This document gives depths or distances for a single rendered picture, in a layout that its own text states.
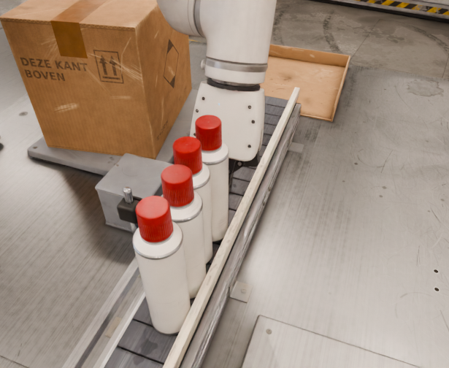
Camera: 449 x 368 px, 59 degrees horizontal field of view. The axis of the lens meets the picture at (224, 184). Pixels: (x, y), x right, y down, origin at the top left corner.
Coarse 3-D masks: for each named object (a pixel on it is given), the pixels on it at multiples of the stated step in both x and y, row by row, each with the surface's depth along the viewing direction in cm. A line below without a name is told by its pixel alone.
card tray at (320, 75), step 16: (272, 48) 119; (288, 48) 117; (272, 64) 116; (288, 64) 116; (304, 64) 116; (320, 64) 116; (336, 64) 115; (272, 80) 109; (288, 80) 109; (304, 80) 109; (320, 80) 109; (336, 80) 109; (272, 96) 102; (288, 96) 102; (304, 96) 102; (320, 96) 102; (336, 96) 102; (304, 112) 96; (320, 112) 96
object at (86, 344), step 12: (132, 264) 47; (132, 276) 46; (120, 288) 45; (108, 300) 44; (120, 300) 45; (108, 312) 43; (96, 324) 42; (84, 336) 41; (96, 336) 41; (84, 348) 40; (72, 360) 39; (84, 360) 40
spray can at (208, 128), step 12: (204, 120) 48; (216, 120) 48; (204, 132) 48; (216, 132) 48; (204, 144) 49; (216, 144) 49; (204, 156) 50; (216, 156) 50; (228, 156) 51; (216, 168) 50; (228, 168) 53; (216, 180) 52; (228, 180) 54; (216, 192) 53; (228, 192) 56; (216, 204) 55; (228, 204) 58; (216, 216) 56; (216, 228) 58; (216, 240) 60
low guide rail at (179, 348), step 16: (288, 112) 81; (272, 144) 73; (256, 176) 67; (240, 208) 61; (240, 224) 60; (224, 240) 56; (224, 256) 54; (208, 272) 52; (208, 288) 50; (192, 304) 49; (192, 320) 47; (176, 352) 44
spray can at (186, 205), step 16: (176, 176) 41; (192, 176) 41; (176, 192) 41; (192, 192) 42; (176, 208) 42; (192, 208) 43; (192, 224) 43; (192, 240) 45; (192, 256) 47; (192, 272) 49; (192, 288) 51
